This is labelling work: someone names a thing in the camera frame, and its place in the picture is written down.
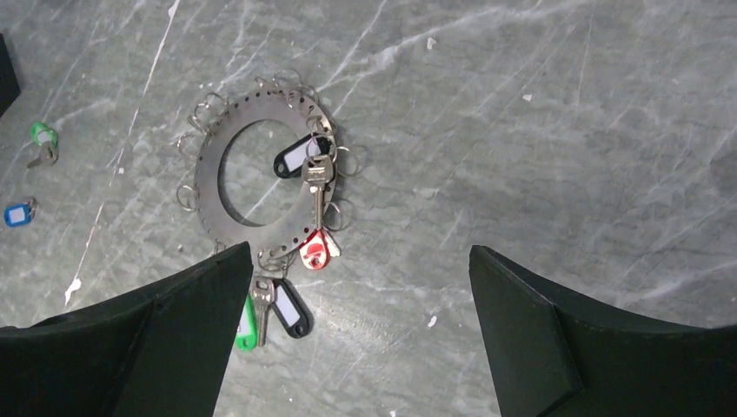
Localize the round metal keyring disc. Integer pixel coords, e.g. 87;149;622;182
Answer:
176;68;361;269

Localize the black rectangular block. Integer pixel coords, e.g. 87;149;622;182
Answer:
0;35;21;116

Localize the blue key top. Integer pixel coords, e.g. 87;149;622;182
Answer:
3;197;37;228

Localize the black key top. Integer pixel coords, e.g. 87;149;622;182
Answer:
273;134;331;179

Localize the green key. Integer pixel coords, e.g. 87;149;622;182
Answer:
235;295;258;351

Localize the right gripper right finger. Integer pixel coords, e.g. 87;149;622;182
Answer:
468;245;736;416

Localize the black key bottom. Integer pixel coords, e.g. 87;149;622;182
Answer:
273;278;313;339

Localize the black key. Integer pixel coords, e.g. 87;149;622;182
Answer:
273;134;331;179
273;278;313;339

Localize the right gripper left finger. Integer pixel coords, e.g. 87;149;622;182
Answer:
1;243;253;416

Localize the red key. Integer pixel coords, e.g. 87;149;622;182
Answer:
298;228;342;271

